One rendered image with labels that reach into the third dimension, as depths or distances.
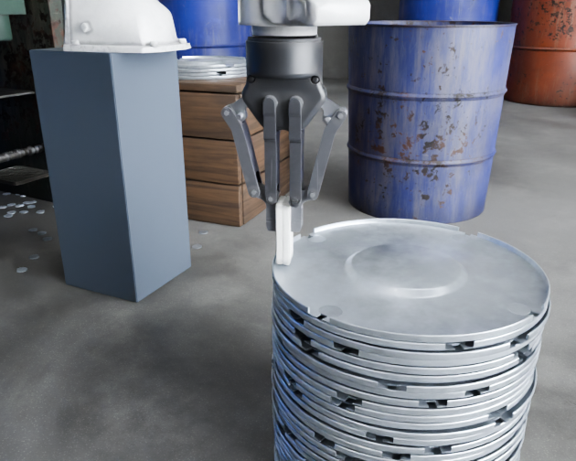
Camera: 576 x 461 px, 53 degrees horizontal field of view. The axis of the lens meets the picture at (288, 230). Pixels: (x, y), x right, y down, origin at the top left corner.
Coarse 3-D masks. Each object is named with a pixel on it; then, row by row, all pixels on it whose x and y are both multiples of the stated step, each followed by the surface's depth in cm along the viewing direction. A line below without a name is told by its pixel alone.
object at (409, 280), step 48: (336, 240) 70; (384, 240) 70; (432, 240) 70; (480, 240) 70; (288, 288) 58; (336, 288) 58; (384, 288) 58; (432, 288) 57; (480, 288) 58; (528, 288) 58; (384, 336) 50; (432, 336) 49; (480, 336) 49
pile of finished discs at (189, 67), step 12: (180, 60) 152; (192, 60) 152; (204, 60) 152; (216, 60) 152; (228, 60) 158; (240, 60) 158; (180, 72) 141; (192, 72) 146; (204, 72) 146; (216, 72) 142; (228, 72) 143; (240, 72) 146
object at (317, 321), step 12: (276, 288) 59; (288, 300) 56; (300, 312) 55; (324, 324) 52; (528, 324) 52; (348, 336) 51; (360, 336) 51; (504, 336) 50; (516, 336) 52; (408, 348) 50; (420, 348) 49; (432, 348) 49; (444, 348) 49
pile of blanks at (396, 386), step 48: (288, 336) 58; (336, 336) 52; (528, 336) 52; (288, 384) 60; (336, 384) 54; (384, 384) 52; (432, 384) 52; (480, 384) 51; (528, 384) 58; (288, 432) 62; (336, 432) 55; (384, 432) 53; (432, 432) 54; (480, 432) 53
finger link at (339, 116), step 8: (336, 112) 56; (344, 112) 56; (336, 120) 56; (344, 120) 56; (328, 128) 57; (336, 128) 57; (328, 136) 57; (320, 144) 58; (328, 144) 57; (320, 152) 58; (328, 152) 58; (320, 160) 58; (320, 168) 58; (312, 176) 59; (320, 176) 59; (312, 184) 59; (320, 184) 59; (312, 192) 59
